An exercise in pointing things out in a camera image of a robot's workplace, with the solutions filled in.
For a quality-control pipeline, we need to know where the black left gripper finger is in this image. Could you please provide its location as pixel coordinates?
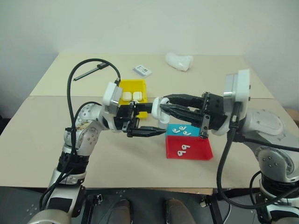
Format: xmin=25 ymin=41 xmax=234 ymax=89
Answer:
xmin=127 ymin=126 xmax=167 ymax=138
xmin=135 ymin=102 xmax=155 ymax=113

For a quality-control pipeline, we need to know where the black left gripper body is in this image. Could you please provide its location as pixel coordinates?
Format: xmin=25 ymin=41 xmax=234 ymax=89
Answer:
xmin=113 ymin=103 xmax=141 ymax=139

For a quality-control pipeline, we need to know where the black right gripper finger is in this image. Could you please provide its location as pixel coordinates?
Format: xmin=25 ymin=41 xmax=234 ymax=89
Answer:
xmin=163 ymin=93 xmax=205 ymax=108
xmin=159 ymin=104 xmax=204 ymax=128

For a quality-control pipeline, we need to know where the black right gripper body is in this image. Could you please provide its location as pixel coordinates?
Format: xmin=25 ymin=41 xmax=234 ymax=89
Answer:
xmin=199 ymin=91 xmax=226 ymax=140

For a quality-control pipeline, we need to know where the blue plastic bin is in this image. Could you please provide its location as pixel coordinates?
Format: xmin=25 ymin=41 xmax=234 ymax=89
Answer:
xmin=164 ymin=124 xmax=202 ymax=138

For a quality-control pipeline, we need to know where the yellow plastic bin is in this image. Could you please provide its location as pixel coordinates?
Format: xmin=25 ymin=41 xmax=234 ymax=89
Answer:
xmin=117 ymin=79 xmax=150 ymax=120

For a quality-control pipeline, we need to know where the red plastic bin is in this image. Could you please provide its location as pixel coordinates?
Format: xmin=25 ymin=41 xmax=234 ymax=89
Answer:
xmin=164 ymin=135 xmax=214 ymax=162

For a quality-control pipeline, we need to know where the small white printed card box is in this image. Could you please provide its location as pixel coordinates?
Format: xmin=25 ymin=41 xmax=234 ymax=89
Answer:
xmin=132 ymin=64 xmax=153 ymax=77

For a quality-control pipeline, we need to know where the crumpled white plastic bag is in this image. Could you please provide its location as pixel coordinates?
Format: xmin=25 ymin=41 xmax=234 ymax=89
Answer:
xmin=164 ymin=52 xmax=194 ymax=71

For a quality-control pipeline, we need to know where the thin black pen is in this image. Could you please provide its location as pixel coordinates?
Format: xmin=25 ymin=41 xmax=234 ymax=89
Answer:
xmin=72 ymin=63 xmax=110 ymax=82

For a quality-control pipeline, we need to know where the dark brown rounded shape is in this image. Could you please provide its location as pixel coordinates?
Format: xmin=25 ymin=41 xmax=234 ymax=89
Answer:
xmin=165 ymin=198 xmax=195 ymax=224
xmin=111 ymin=199 xmax=132 ymax=224

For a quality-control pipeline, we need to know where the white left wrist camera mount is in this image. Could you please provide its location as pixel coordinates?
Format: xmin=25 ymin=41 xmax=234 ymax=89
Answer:
xmin=102 ymin=82 xmax=123 ymax=115

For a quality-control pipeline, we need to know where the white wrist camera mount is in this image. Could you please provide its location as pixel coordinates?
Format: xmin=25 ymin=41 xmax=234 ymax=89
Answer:
xmin=223 ymin=69 xmax=251 ymax=136
xmin=102 ymin=82 xmax=123 ymax=115

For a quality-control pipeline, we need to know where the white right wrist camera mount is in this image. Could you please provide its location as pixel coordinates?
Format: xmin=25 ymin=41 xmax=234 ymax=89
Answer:
xmin=223 ymin=69 xmax=251 ymax=136

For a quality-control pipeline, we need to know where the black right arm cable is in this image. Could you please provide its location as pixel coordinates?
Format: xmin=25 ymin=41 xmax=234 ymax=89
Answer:
xmin=216 ymin=102 xmax=299 ymax=209

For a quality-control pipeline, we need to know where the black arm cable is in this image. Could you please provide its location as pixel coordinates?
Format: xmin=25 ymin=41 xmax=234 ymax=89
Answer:
xmin=39 ymin=58 xmax=122 ymax=210
xmin=216 ymin=102 xmax=299 ymax=209

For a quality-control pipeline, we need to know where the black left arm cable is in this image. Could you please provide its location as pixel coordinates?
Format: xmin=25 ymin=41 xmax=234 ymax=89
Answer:
xmin=39 ymin=58 xmax=122 ymax=210

